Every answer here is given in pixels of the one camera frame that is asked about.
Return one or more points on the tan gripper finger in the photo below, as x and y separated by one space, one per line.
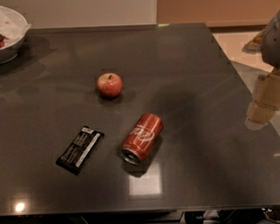
265 99

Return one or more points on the red coke can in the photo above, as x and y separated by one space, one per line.
136 146

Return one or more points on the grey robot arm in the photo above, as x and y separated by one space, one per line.
270 49

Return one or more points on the red apple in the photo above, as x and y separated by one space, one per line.
110 85

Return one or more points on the black snack bar wrapper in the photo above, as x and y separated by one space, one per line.
77 152

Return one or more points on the white bowl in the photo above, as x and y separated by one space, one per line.
10 50

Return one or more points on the white napkin in bowl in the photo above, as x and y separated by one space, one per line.
12 24

